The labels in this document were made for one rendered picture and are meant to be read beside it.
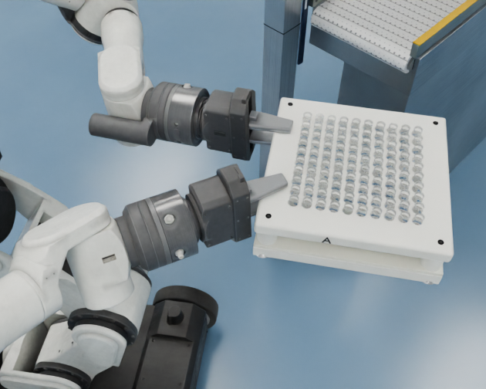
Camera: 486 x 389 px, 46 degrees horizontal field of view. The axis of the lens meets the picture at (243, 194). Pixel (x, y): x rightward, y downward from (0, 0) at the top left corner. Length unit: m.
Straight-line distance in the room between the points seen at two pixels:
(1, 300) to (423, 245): 0.48
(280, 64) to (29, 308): 0.92
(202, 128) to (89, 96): 1.83
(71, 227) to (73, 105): 1.97
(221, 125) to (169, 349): 0.92
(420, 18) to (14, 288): 1.04
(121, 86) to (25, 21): 2.39
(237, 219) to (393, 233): 0.19
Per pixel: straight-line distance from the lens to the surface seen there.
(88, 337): 1.18
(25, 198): 1.14
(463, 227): 2.21
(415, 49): 1.23
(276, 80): 1.42
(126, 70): 0.88
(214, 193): 0.70
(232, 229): 0.74
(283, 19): 1.31
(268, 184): 0.74
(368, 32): 1.30
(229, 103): 0.82
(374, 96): 1.52
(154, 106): 0.84
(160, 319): 1.64
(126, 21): 1.02
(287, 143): 0.80
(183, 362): 1.60
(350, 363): 1.83
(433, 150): 0.84
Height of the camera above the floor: 1.65
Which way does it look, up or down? 50 degrees down
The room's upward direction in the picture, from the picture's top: straight up
